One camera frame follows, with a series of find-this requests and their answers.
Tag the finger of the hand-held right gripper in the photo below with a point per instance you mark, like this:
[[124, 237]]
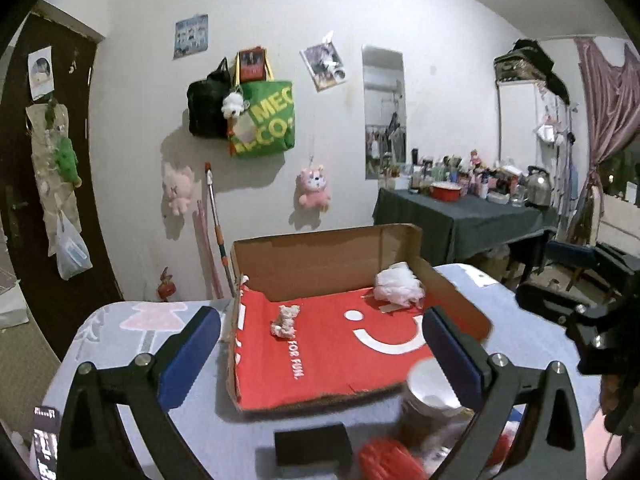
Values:
[[547, 300]]

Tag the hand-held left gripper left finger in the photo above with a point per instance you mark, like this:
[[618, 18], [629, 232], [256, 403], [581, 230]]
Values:
[[190, 355]]

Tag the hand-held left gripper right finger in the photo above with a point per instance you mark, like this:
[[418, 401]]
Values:
[[447, 355]]

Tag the red foam net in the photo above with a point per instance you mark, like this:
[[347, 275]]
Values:
[[390, 460]]

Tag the cardboard box with red bottom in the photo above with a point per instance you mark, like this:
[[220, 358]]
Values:
[[320, 265]]

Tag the white paper cup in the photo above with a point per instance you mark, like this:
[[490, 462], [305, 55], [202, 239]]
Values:
[[430, 385]]

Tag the blue chair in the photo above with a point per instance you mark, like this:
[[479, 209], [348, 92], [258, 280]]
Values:
[[570, 255]]

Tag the red floor ornament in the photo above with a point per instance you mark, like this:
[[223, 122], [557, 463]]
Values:
[[166, 287]]

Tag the white mesh foam net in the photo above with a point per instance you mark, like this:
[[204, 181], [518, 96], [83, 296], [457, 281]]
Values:
[[397, 285]]

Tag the grey crocheted piece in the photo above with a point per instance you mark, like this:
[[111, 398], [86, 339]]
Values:
[[285, 321]]

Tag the pink stick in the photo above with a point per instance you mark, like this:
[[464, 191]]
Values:
[[206, 250]]

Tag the metal kettle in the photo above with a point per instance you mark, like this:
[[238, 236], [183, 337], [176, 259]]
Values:
[[536, 187]]

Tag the table with dark green cloth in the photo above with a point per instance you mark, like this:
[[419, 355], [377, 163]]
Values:
[[450, 225]]

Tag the red bowl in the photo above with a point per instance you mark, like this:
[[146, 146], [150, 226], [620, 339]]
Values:
[[446, 192]]

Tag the black rectangular box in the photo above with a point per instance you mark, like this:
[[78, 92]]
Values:
[[312, 447]]

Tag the white plastic bag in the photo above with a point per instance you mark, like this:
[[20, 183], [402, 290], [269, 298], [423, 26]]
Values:
[[72, 255]]

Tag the pale pink plush toy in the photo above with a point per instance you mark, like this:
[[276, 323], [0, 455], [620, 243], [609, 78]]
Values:
[[178, 187]]

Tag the black printed packet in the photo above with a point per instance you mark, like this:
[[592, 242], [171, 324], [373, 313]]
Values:
[[45, 440]]

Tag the white hanging bag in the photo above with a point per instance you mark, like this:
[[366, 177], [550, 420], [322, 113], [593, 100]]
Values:
[[546, 130]]

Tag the white fabric wardrobe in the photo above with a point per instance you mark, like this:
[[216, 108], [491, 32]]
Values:
[[517, 125]]

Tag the pink curtain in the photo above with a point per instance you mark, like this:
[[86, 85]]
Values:
[[605, 110]]

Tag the pink plush bear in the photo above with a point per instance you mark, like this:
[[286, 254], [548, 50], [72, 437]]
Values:
[[314, 187]]

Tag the beige hanging organizer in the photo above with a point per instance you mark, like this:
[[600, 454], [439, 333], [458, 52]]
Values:
[[47, 195]]

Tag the green plush toy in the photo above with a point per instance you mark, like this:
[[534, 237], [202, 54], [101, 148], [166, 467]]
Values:
[[66, 160]]

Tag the dark patterned suitcase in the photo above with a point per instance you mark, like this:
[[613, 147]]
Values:
[[522, 62]]

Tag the green tote bag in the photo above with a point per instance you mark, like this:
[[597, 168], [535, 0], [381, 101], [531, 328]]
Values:
[[272, 120]]

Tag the black bag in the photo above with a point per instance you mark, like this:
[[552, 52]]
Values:
[[205, 105]]

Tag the white plush dog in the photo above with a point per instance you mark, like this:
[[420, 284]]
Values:
[[233, 105]]

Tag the dark brown door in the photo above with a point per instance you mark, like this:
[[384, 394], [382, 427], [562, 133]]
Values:
[[15, 160]]

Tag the red photo card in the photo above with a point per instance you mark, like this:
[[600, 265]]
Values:
[[251, 65]]

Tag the tilted photo poster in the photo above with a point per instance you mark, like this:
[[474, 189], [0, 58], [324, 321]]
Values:
[[324, 62]]

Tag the paper picture on door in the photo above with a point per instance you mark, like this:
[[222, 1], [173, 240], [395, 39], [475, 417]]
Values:
[[41, 72]]

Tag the wall mirror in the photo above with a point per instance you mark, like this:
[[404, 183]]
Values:
[[384, 110]]

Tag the blue wall poster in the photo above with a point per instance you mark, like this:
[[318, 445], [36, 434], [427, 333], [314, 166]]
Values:
[[191, 36]]

